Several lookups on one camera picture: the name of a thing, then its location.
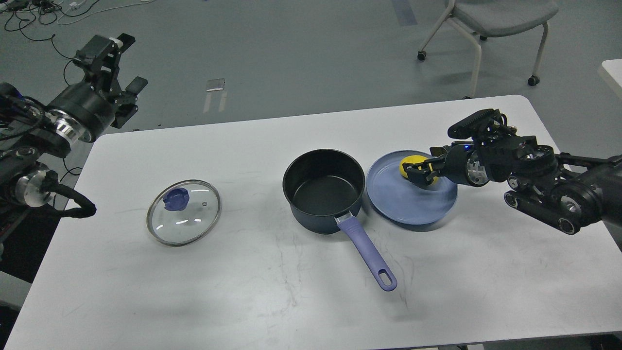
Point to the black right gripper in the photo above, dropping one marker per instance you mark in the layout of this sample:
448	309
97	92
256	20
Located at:
474	158

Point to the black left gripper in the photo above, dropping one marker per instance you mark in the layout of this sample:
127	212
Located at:
97	102

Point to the yellow potato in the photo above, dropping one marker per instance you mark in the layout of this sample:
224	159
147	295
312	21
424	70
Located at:
410	160

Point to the glass lid with purple knob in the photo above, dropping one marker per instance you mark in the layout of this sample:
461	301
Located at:
184	212

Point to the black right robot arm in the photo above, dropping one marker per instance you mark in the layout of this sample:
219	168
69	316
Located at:
564	191

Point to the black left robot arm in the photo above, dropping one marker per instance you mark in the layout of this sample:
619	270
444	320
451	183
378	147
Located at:
28	131

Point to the blue plate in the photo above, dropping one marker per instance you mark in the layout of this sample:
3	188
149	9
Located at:
402	201

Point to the grey office chair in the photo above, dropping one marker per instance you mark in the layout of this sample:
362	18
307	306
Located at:
478	20

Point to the black box at left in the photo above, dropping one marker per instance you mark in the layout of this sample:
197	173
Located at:
25	248

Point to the white table corner at right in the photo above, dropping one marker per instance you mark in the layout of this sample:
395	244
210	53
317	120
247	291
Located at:
611	72

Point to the dark saucepan with purple handle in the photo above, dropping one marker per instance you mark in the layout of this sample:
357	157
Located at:
324	188

